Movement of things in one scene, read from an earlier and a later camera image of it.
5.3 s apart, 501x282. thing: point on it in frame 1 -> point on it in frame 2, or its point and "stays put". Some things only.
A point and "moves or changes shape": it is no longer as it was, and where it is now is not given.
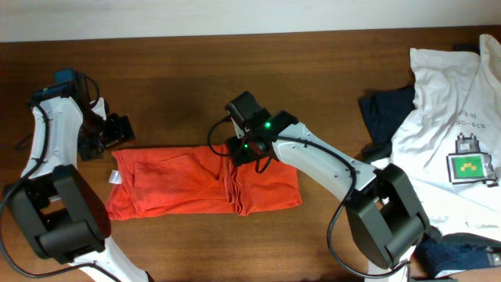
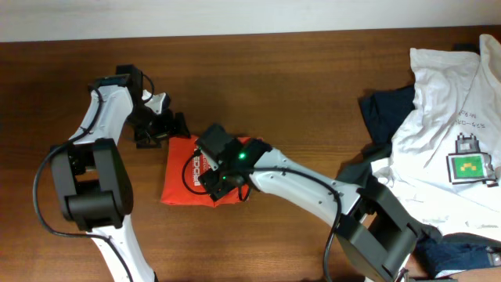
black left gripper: x=118 y=130 -> x=157 y=130
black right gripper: x=238 y=153 -> x=211 y=182
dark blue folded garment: x=442 y=255 stays put
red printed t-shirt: x=196 y=179 moves or changes shape
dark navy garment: x=383 y=110 stays put
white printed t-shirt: x=450 y=146 stays put
